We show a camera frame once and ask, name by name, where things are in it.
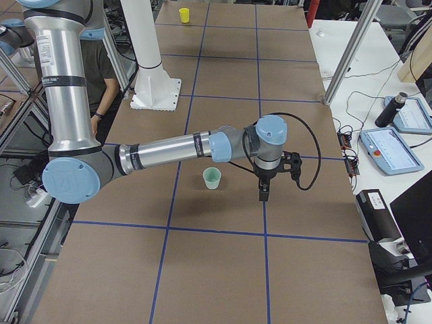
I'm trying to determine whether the aluminium frame post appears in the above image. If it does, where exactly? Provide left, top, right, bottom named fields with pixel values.
left=322, top=0, right=382, bottom=106

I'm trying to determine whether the far blue teach pendant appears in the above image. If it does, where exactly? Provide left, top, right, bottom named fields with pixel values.
left=387, top=97, right=431, bottom=135

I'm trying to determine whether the black computer monitor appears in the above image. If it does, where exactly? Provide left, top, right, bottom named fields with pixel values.
left=390, top=172, right=431, bottom=262

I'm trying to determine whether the black water bottle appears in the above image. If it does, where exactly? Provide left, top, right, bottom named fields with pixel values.
left=375, top=92, right=408, bottom=128

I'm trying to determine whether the yellow plastic cup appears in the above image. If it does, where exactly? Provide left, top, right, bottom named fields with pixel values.
left=178, top=7, right=190, bottom=24

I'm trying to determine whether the white power strip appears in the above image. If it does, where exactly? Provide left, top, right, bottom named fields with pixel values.
left=26, top=188, right=48, bottom=208

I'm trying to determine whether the blue teach pendant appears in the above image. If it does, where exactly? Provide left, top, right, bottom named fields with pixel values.
left=360, top=127, right=424, bottom=176
left=387, top=97, right=431, bottom=135

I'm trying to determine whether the green plastic cup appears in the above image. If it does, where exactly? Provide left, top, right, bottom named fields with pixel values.
left=202, top=167, right=221, bottom=190

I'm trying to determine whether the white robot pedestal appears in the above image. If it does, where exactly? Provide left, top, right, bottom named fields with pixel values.
left=121, top=0, right=182, bottom=111

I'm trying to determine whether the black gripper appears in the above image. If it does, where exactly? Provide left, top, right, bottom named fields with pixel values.
left=253, top=163, right=281, bottom=202

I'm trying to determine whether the near blue teach pendant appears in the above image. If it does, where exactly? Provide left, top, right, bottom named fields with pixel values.
left=360, top=127, right=424, bottom=176

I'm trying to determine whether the seated person in dark shirt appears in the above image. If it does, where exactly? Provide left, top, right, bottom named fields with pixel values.
left=80, top=40, right=122, bottom=144

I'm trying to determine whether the black box with label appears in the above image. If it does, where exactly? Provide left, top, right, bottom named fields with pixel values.
left=356, top=189, right=402, bottom=242

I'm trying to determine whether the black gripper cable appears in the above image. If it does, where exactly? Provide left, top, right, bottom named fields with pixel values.
left=229, top=113, right=321, bottom=191

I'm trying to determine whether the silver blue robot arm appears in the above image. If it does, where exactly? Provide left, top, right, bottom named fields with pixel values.
left=21, top=1, right=295, bottom=204
left=1, top=18, right=34, bottom=56

